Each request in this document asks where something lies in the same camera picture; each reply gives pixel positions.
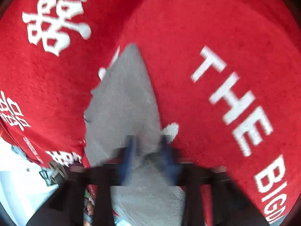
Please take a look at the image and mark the grey knit sweater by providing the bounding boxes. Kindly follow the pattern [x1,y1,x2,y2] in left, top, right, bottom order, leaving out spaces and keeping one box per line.
[84,44,184,225]

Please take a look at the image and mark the person's black trouser legs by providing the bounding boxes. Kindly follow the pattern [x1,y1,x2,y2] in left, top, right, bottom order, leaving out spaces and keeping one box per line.
[27,180,93,226]

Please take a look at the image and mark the red wedding bedspread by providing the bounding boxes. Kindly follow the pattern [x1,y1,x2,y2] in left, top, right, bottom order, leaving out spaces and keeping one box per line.
[1,0,300,225]

